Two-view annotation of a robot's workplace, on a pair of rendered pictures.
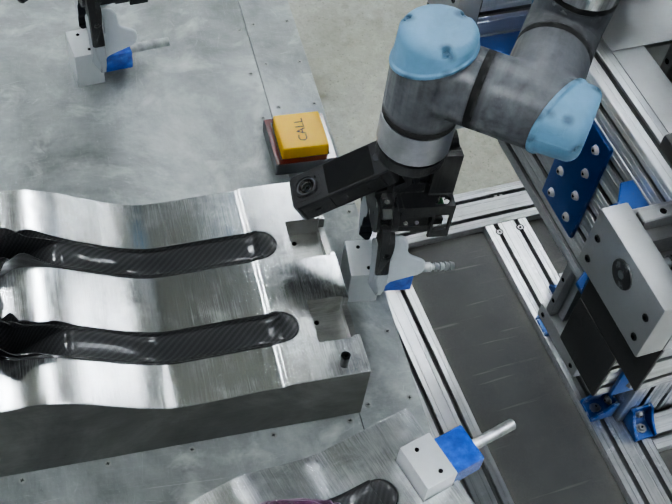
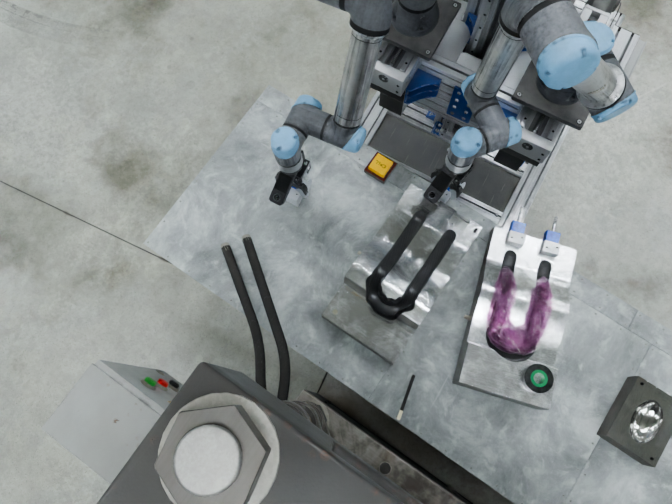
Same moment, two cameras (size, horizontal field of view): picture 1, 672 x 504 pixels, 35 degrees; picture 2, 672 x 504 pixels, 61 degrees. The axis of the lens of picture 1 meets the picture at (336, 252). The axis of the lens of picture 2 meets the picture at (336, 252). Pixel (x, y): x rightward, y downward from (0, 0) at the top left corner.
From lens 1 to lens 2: 100 cm
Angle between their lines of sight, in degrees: 25
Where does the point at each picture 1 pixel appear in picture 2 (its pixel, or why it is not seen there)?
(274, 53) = not seen: hidden behind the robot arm
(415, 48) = (469, 150)
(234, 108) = (348, 171)
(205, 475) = (458, 286)
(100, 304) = (405, 272)
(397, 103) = (462, 162)
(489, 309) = (413, 140)
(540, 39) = (488, 114)
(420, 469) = (517, 241)
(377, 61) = (270, 63)
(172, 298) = (415, 252)
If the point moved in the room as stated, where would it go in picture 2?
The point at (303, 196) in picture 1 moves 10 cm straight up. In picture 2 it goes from (434, 198) to (439, 186)
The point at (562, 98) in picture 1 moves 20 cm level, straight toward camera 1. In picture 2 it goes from (511, 131) to (543, 197)
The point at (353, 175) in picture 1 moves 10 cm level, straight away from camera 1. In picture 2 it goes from (445, 182) to (425, 156)
